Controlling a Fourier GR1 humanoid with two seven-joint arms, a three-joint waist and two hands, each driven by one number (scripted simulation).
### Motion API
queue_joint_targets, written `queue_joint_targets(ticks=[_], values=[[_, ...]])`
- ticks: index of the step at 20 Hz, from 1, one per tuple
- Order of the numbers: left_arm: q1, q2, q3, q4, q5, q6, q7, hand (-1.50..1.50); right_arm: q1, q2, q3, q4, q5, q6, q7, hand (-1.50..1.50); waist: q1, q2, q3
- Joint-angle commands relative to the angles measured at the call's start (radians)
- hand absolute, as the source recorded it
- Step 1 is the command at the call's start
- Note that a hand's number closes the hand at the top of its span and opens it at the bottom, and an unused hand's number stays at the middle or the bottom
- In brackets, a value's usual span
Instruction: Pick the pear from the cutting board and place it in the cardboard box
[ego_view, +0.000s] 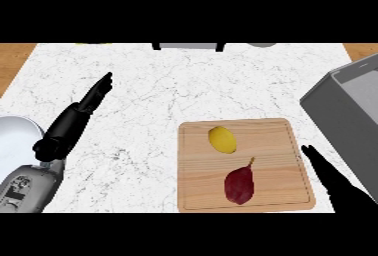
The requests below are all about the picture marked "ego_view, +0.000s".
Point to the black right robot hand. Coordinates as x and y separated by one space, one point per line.
340 186

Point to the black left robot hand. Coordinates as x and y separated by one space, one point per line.
68 125

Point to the grey box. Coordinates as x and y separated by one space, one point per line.
350 120

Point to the wooden cutting board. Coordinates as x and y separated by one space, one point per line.
245 165

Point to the yellow lemon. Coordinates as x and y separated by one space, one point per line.
222 139

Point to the grey appliance with black legs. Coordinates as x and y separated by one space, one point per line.
189 46

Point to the grey round object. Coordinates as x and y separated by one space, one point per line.
261 44

